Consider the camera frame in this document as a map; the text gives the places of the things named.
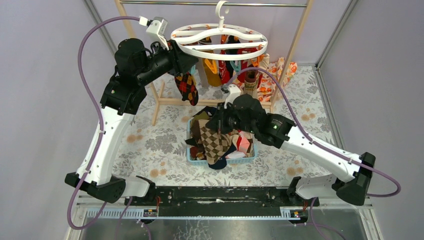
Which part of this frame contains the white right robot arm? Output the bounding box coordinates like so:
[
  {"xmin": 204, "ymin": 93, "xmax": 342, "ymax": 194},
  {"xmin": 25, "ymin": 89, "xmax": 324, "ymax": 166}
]
[{"xmin": 206, "ymin": 94, "xmax": 376, "ymax": 206}]

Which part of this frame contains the navy blue sock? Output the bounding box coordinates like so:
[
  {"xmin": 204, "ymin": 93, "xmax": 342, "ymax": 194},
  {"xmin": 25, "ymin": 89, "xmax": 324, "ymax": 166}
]
[{"xmin": 208, "ymin": 144, "xmax": 237, "ymax": 170}]

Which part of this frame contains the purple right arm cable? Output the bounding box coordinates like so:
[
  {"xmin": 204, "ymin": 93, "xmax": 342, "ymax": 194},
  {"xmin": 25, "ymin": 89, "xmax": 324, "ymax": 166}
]
[{"xmin": 223, "ymin": 67, "xmax": 402, "ymax": 240}]

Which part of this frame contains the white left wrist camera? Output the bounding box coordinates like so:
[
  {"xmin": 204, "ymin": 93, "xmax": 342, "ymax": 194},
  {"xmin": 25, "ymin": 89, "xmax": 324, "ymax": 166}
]
[{"xmin": 138, "ymin": 16, "xmax": 169, "ymax": 51}]

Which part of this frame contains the striped beige hanging sock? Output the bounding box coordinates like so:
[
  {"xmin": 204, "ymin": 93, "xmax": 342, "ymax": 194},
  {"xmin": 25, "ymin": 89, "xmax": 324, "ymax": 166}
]
[{"xmin": 243, "ymin": 69, "xmax": 259, "ymax": 99}]

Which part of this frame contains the blue plastic sock basket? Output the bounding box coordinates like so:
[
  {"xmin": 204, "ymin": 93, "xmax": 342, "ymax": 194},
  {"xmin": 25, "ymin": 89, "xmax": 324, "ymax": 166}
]
[{"xmin": 186, "ymin": 139, "xmax": 259, "ymax": 166}]

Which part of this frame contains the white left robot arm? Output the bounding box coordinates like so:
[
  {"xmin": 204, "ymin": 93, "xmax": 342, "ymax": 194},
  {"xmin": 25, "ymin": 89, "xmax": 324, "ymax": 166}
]
[{"xmin": 65, "ymin": 38, "xmax": 198, "ymax": 206}]

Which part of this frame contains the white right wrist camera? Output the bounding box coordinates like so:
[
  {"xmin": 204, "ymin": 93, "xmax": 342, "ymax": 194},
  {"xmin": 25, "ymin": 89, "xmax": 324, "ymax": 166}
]
[{"xmin": 221, "ymin": 84, "xmax": 242, "ymax": 109}]

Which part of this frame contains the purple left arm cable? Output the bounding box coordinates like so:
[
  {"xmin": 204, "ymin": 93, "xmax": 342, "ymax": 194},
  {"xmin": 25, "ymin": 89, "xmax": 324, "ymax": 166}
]
[{"xmin": 66, "ymin": 15, "xmax": 147, "ymax": 240}]

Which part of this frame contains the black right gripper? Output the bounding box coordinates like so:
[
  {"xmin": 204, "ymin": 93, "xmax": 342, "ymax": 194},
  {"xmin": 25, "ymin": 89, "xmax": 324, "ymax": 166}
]
[{"xmin": 205, "ymin": 101, "xmax": 256, "ymax": 136}]

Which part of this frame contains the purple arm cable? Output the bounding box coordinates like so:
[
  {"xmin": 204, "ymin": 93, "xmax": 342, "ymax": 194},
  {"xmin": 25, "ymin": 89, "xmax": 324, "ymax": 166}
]
[
  {"xmin": 66, "ymin": 15, "xmax": 147, "ymax": 240},
  {"xmin": 223, "ymin": 67, "xmax": 402, "ymax": 240}
]

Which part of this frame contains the white round clip hanger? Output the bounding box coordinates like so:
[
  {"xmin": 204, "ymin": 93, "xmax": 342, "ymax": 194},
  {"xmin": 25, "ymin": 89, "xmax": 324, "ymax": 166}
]
[{"xmin": 170, "ymin": 0, "xmax": 268, "ymax": 61}]

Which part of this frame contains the red hanging sock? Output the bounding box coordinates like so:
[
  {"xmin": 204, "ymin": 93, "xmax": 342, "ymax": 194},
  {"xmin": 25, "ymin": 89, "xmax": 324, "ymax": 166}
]
[{"xmin": 237, "ymin": 47, "xmax": 259, "ymax": 83}]

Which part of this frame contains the wooden clothes rack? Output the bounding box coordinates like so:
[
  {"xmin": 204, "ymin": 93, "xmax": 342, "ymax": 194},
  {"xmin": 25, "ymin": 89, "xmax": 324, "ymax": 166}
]
[{"xmin": 113, "ymin": 0, "xmax": 316, "ymax": 127}]

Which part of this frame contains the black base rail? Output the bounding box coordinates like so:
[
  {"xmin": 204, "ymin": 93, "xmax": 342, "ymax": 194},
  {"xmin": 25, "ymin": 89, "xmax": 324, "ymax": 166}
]
[{"xmin": 124, "ymin": 186, "xmax": 319, "ymax": 217}]

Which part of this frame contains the black red yellow argyle sock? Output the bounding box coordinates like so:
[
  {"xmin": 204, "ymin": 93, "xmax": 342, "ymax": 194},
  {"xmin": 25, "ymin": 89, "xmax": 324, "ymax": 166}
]
[{"xmin": 174, "ymin": 72, "xmax": 199, "ymax": 106}]

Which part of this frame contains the floral orange cloth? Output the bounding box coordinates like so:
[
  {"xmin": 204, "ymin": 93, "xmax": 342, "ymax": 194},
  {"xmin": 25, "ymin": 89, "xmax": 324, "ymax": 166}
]
[{"xmin": 232, "ymin": 54, "xmax": 298, "ymax": 102}]

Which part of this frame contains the beige brown argyle sock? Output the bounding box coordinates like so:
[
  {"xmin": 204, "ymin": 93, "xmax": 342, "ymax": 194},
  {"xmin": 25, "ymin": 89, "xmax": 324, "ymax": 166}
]
[{"xmin": 197, "ymin": 119, "xmax": 233, "ymax": 165}]

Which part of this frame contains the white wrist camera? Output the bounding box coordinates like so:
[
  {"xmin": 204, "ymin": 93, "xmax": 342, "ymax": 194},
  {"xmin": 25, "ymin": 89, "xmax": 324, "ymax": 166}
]
[
  {"xmin": 138, "ymin": 16, "xmax": 169, "ymax": 51},
  {"xmin": 221, "ymin": 84, "xmax": 242, "ymax": 109}
]

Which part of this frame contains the floral grey table mat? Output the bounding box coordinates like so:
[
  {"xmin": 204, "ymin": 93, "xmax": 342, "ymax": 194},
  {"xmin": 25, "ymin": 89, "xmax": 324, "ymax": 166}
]
[{"xmin": 112, "ymin": 65, "xmax": 335, "ymax": 187}]

